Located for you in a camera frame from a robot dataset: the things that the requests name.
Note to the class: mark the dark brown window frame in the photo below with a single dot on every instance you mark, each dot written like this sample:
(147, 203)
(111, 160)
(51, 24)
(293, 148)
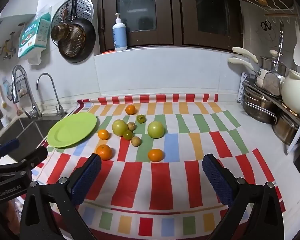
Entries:
(175, 17)

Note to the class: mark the steel ladle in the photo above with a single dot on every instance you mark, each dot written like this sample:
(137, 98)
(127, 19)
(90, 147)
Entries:
(280, 42)

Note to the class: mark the striped colourful tablecloth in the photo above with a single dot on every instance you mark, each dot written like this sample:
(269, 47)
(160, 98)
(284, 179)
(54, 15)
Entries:
(165, 180)

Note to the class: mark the black frying pan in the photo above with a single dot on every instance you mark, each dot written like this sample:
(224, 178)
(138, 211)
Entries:
(76, 48)

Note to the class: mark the small steel pot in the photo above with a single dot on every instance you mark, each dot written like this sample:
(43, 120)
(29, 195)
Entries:
(266, 63)

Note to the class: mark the wooden hook rail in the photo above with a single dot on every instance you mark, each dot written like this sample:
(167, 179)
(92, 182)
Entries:
(282, 16)

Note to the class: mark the gooseneck steel faucet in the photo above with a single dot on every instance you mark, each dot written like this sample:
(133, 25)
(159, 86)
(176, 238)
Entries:
(58, 107)

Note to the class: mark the white rice paddle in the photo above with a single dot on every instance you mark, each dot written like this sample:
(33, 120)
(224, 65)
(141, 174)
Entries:
(299, 52)

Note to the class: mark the perforated steel steamer tray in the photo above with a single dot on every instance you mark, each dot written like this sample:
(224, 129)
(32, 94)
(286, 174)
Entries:
(86, 7)

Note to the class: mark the small copper saucepan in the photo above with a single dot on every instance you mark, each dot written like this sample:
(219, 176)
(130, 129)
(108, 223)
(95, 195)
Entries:
(60, 31)

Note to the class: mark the black scissors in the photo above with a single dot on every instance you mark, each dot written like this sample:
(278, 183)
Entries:
(266, 25)

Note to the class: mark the large steel pot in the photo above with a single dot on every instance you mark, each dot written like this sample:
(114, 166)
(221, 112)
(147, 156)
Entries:
(257, 105)

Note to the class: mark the green white tissue pack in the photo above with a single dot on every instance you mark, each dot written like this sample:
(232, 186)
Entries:
(32, 37)

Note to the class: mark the spring pull-down steel faucet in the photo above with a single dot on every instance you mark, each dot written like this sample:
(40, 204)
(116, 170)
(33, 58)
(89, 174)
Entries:
(15, 85)

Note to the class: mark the orange tangerine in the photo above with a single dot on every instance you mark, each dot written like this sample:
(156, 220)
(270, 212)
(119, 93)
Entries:
(104, 152)
(155, 155)
(103, 134)
(130, 109)

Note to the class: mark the steel kitchen sink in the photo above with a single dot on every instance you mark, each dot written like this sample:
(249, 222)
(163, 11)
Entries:
(27, 132)

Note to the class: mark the white blue pump bottle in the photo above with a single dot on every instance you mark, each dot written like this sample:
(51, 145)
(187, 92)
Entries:
(119, 37)

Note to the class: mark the small brown round fruit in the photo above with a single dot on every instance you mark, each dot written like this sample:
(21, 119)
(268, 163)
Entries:
(131, 126)
(136, 141)

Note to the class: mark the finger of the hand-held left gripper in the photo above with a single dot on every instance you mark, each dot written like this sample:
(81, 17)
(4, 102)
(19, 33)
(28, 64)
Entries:
(8, 145)
(36, 156)

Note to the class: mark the yellow bicycle wall ornament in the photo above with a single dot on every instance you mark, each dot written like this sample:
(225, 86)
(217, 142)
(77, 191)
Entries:
(6, 46)

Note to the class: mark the white plastic rack panel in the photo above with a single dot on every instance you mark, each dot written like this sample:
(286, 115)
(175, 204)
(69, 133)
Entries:
(243, 87)

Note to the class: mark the large green apple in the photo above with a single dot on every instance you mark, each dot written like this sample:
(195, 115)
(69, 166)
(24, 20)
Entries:
(155, 129)
(120, 127)

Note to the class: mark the green plate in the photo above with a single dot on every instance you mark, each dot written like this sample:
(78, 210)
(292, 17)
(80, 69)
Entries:
(72, 130)

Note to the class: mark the small green persimmon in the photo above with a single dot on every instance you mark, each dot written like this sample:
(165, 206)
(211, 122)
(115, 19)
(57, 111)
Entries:
(127, 135)
(140, 118)

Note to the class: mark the metal dish rack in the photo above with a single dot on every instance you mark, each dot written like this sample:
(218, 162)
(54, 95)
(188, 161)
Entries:
(277, 98)

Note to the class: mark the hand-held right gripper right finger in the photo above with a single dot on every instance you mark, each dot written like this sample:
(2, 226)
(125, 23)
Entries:
(217, 180)

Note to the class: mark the cream ceramic pitcher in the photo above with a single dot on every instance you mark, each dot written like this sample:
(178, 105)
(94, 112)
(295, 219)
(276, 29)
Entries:
(295, 92)

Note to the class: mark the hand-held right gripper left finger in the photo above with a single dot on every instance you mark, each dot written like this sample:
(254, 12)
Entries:
(88, 180)

